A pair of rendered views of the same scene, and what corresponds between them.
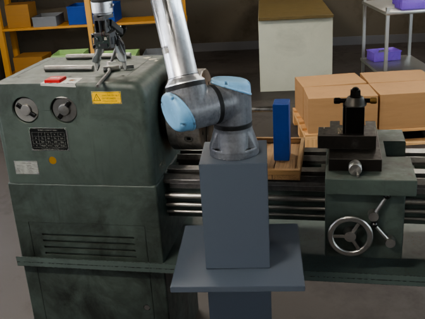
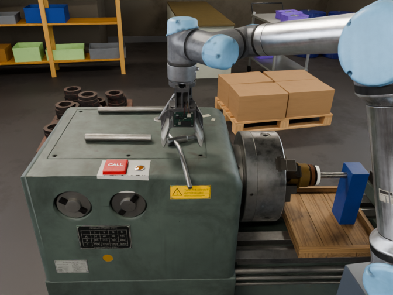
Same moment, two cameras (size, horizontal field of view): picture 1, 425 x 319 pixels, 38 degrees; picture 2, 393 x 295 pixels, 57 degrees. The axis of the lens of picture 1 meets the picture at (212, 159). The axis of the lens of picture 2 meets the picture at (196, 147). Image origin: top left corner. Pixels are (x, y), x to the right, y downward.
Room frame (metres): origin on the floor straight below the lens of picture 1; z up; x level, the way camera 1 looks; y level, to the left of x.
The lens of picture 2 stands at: (1.33, 0.55, 1.78)
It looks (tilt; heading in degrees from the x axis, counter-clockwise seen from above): 29 degrees down; 345
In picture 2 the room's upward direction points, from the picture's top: 1 degrees clockwise
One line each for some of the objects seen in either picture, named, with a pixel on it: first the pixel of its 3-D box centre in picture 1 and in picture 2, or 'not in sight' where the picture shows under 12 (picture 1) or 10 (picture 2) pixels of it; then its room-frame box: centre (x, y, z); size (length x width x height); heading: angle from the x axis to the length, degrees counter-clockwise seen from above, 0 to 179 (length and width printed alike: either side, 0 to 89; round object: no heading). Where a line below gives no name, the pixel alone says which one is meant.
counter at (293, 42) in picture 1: (291, 35); (195, 35); (7.61, -1.07, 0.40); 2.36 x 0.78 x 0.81; 174
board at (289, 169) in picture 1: (264, 156); (324, 218); (2.25, -0.20, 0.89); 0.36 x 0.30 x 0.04; 168
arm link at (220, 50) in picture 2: not in sight; (216, 48); (2.14, 0.29, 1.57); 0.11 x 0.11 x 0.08; 30
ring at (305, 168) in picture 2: not in sight; (300, 175); (2.27, -0.08, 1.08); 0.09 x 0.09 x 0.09; 78
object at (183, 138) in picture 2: (118, 67); (185, 138); (2.29, 0.33, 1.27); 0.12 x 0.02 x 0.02; 101
